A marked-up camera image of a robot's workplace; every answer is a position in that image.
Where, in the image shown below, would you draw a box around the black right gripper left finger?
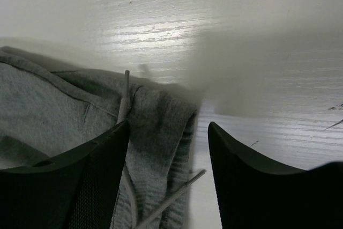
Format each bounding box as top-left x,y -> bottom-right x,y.
1,121 -> 130,228

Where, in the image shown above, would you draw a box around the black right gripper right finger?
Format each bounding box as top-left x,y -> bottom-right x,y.
208,122 -> 342,228

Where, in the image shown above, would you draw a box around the grey shorts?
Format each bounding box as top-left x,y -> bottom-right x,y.
1,47 -> 196,228

